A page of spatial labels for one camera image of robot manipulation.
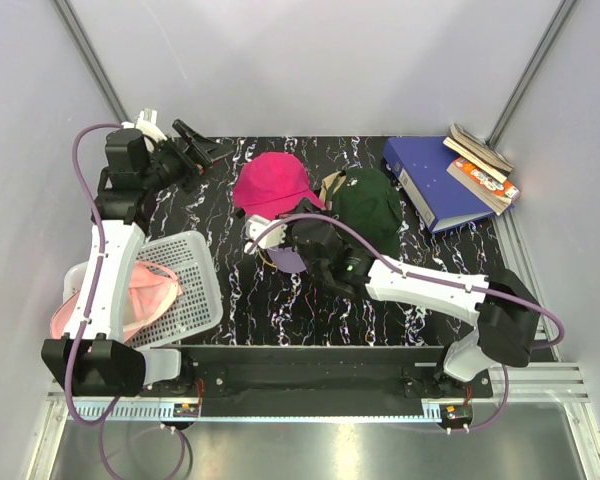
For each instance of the red mesh cap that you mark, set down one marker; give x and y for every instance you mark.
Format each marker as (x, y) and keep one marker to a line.
(271, 184)

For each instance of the dark green cap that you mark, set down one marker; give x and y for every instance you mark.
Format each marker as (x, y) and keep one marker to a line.
(369, 204)

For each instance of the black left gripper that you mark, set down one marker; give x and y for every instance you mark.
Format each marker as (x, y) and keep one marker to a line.
(201, 152)

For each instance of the beige baseball cap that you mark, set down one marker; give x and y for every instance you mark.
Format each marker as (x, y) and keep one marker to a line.
(330, 184)

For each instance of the purple cap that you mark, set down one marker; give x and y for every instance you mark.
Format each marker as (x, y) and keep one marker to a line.
(287, 260)

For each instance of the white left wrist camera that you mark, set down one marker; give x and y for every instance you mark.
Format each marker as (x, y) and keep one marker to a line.
(146, 122)

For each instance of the white plastic basket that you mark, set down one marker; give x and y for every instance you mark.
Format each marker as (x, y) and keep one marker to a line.
(195, 295)

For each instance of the blue binder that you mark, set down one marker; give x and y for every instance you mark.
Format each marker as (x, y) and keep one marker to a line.
(446, 189)

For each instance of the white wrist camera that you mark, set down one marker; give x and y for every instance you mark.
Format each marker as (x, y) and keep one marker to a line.
(146, 122)
(263, 233)

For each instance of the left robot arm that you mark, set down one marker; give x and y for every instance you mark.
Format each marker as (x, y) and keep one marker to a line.
(91, 358)

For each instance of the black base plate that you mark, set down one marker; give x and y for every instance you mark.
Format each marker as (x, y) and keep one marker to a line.
(315, 383)

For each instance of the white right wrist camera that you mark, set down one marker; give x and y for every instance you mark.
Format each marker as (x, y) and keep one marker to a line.
(263, 233)

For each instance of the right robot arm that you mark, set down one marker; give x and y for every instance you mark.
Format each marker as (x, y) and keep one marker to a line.
(498, 307)

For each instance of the pink cap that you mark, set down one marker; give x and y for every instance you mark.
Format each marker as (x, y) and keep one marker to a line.
(152, 290)

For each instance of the stack of books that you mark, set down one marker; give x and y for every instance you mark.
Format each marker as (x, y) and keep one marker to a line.
(480, 165)

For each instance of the gold wire hat stand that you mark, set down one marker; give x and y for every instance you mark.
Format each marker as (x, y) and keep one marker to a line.
(266, 259)

